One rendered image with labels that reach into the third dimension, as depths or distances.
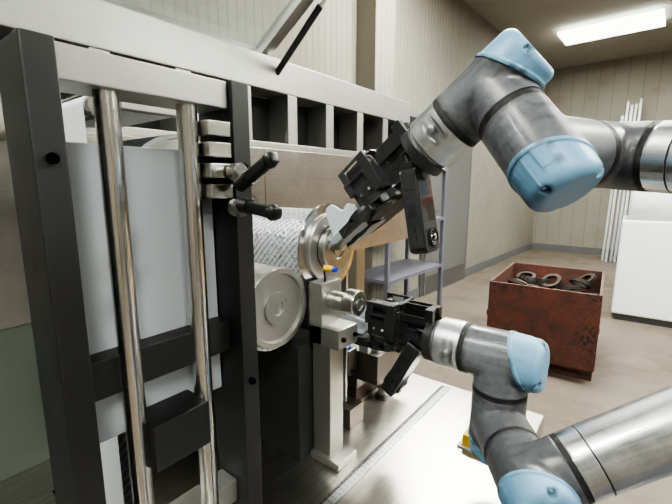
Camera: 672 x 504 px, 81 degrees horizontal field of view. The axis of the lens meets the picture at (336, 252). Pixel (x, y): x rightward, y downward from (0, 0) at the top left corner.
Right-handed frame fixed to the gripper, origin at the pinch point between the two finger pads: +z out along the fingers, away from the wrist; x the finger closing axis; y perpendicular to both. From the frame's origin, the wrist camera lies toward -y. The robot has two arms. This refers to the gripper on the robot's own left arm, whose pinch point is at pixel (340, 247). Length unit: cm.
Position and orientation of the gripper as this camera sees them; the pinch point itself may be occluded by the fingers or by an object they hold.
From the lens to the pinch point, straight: 62.2
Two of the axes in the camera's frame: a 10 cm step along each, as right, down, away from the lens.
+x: -6.2, 1.4, -7.7
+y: -5.0, -8.3, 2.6
